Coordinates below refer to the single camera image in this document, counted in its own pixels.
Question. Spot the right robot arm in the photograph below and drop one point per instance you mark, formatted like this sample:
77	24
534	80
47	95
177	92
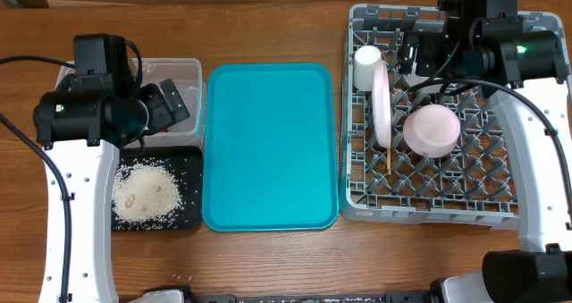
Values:
522	69

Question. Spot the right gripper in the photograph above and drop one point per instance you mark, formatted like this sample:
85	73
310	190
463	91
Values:
411	56

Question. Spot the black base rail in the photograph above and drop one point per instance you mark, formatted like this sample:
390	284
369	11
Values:
393	296

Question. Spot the clear plastic bin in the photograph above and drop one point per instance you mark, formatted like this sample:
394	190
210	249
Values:
186	74

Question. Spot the pink plate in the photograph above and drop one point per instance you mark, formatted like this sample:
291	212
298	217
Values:
381	105

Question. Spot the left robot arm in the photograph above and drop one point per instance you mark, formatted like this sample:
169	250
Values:
97	109

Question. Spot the teal serving tray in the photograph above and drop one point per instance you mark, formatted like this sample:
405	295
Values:
270	154

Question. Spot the wooden chopstick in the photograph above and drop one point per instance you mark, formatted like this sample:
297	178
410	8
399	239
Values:
388	161

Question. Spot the pink bowl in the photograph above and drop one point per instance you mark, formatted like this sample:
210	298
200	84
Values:
432	131

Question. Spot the black plastic tray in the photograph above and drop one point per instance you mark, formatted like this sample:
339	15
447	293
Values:
187	164

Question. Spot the grey dish rack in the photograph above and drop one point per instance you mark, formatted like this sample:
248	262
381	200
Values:
473	184

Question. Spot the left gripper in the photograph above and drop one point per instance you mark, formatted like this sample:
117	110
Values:
164	116

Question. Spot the white rice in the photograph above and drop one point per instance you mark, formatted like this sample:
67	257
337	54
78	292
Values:
158	197

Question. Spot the pale green cup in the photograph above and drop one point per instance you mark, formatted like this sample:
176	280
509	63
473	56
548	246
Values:
365	60

